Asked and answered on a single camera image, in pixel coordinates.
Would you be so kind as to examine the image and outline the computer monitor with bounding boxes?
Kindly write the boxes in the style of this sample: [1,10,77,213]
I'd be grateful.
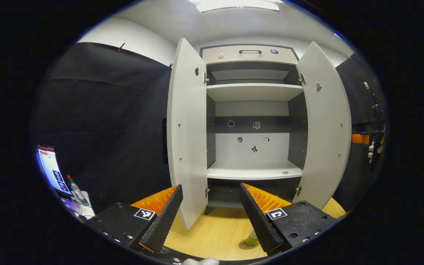
[36,145,73,196]

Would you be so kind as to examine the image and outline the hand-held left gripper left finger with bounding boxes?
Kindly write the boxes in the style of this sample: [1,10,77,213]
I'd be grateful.
[87,184,183,254]

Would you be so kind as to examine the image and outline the white cabinet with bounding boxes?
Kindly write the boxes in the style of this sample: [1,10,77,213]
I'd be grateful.
[199,44,306,215]

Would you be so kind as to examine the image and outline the large ceiling light panel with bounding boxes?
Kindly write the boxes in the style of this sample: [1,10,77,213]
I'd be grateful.
[188,0,284,13]

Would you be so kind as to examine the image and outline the round cork coaster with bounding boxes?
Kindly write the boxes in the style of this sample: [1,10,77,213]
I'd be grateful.
[238,238,260,250]

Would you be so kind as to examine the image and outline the green drink bottle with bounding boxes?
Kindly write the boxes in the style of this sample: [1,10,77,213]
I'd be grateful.
[244,230,260,247]

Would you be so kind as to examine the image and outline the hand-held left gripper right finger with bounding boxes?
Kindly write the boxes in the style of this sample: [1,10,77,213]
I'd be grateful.
[239,183,339,256]

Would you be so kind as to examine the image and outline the white papers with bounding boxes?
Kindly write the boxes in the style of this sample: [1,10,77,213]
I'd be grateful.
[62,191,96,220]

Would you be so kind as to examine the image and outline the small bottle with red cap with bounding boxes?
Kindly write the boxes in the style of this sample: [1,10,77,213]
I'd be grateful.
[67,175,88,205]

